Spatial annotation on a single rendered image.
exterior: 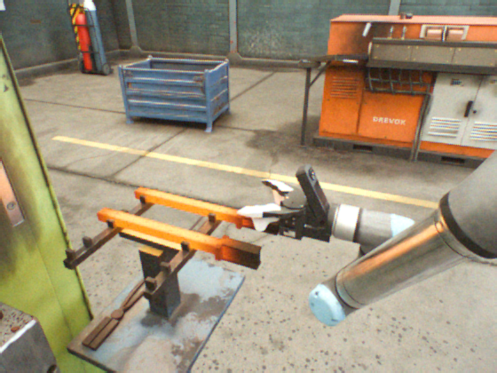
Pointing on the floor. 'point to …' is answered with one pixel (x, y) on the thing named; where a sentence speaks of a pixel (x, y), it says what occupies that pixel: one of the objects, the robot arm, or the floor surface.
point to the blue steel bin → (176, 90)
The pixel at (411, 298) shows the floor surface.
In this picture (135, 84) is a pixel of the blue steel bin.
